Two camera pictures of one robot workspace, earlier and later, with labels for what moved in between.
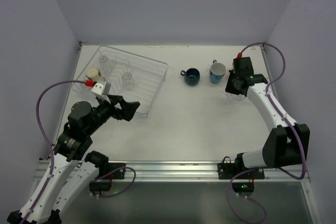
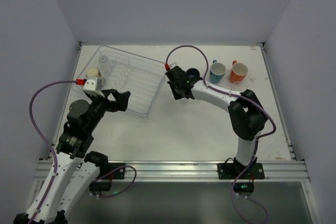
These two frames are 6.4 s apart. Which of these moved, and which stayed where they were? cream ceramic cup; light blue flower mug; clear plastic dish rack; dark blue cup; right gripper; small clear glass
Moved: right gripper; small clear glass
Stayed: cream ceramic cup; clear plastic dish rack; light blue flower mug; dark blue cup
